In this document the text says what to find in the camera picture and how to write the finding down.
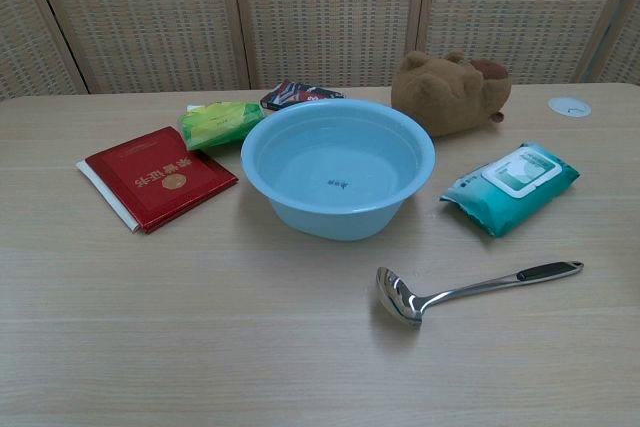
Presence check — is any green tissue pack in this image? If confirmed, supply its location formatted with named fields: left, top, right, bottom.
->
left=178, top=101, right=267, bottom=152

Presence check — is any red certificate booklet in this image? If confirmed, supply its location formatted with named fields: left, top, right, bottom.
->
left=76, top=126, right=239, bottom=236

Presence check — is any dark red-black snack packet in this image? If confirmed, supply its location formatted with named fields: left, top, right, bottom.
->
left=260, top=79, right=347, bottom=111

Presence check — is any white round cable grommet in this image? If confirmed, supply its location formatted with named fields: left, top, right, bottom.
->
left=548, top=97, right=592, bottom=118

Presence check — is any brown plush toy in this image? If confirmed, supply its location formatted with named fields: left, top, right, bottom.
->
left=390, top=50, right=514, bottom=139

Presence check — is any light blue bowl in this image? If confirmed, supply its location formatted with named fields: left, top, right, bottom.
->
left=240, top=100, right=437, bottom=243

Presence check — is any stainless steel ladle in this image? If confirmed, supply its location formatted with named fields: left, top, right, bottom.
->
left=375, top=260, right=585, bottom=327

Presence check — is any woven folding screen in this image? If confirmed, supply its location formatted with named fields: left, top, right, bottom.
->
left=0, top=0, right=640, bottom=102

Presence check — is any teal wet wipes pack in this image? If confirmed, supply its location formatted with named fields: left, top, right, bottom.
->
left=439, top=141, right=581, bottom=238

